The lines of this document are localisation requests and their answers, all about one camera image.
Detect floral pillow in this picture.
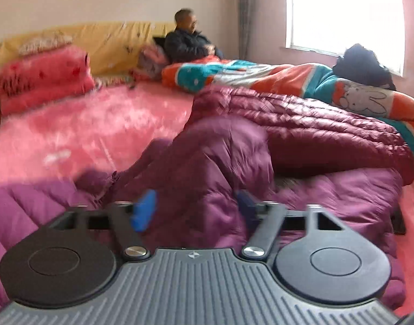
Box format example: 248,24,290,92
92,74,135,89

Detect floral cushion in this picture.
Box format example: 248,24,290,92
19,30,74,56

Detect pink bed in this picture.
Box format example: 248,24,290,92
0,78,414,319

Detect grey patterned curtain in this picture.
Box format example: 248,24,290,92
237,0,258,60

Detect window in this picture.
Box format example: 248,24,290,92
285,0,406,77

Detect pink pillows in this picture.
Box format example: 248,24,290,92
132,44,169,82

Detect pink lettered folded blanket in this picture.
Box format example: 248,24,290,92
0,45,92,92

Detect purple down jacket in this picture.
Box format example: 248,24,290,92
0,118,407,312

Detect plain pink folded blanket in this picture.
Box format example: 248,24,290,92
0,81,96,116

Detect yellow headboard cover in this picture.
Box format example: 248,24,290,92
0,21,175,75

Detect orange teal printed blanket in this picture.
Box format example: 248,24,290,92
161,59,414,154

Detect black bag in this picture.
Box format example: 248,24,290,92
332,43,397,90

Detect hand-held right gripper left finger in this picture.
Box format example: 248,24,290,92
48,190,158,261

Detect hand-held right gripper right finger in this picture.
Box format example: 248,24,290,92
236,191,350,261

